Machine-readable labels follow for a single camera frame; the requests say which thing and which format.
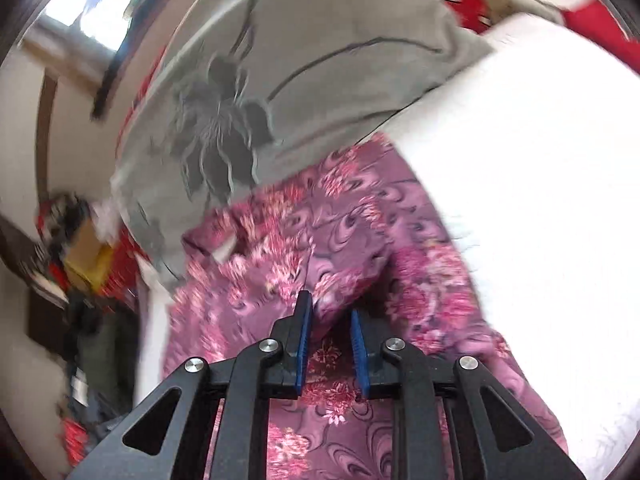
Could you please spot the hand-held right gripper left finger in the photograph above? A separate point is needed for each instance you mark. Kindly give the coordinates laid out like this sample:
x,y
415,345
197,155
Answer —
x,y
303,340

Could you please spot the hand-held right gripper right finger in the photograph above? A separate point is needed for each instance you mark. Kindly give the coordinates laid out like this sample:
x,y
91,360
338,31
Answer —
x,y
358,345

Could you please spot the purple floral garment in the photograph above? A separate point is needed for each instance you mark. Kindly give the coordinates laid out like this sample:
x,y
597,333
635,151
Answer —
x,y
350,240

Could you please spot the red and black clothes pile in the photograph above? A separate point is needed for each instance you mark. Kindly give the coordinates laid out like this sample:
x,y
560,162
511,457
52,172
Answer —
x,y
60,220

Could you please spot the red sequined cloth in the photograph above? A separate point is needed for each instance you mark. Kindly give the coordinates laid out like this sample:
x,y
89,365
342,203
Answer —
x,y
122,272

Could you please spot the dark jacket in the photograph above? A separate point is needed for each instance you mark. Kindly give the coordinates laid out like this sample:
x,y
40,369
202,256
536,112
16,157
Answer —
x,y
100,350

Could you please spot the white crumpled cloth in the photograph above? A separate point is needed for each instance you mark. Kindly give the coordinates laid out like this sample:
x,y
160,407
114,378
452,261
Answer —
x,y
106,217

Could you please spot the cardboard box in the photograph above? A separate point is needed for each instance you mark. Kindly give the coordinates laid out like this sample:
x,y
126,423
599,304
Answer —
x,y
85,247

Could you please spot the white quilted bedspread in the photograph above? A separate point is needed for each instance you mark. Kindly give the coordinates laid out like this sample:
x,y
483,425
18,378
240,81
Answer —
x,y
525,170

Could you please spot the grey floral blanket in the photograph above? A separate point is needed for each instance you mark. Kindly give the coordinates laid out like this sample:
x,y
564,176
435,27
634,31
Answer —
x,y
320,60

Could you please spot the window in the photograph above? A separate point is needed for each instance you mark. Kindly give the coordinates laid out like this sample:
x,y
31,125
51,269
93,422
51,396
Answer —
x,y
110,5

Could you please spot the red patterned cloth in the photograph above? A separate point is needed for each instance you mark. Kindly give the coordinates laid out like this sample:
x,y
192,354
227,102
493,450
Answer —
x,y
595,20

